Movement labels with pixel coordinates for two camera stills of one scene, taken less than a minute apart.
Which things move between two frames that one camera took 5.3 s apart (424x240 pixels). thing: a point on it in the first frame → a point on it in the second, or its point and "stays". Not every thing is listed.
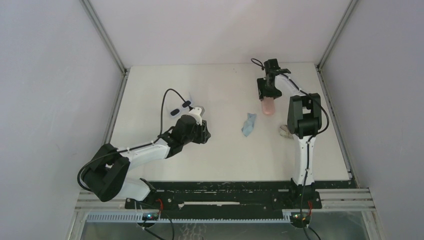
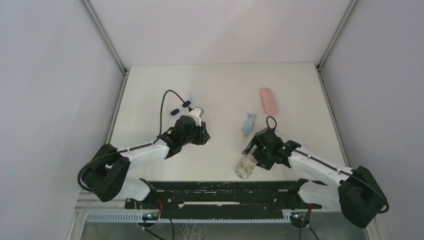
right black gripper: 265,89 → 253,153
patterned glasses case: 284,131 → 247,163
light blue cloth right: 248,124 stays
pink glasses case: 268,106 stays
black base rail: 232,197 stays
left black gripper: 203,133 stays
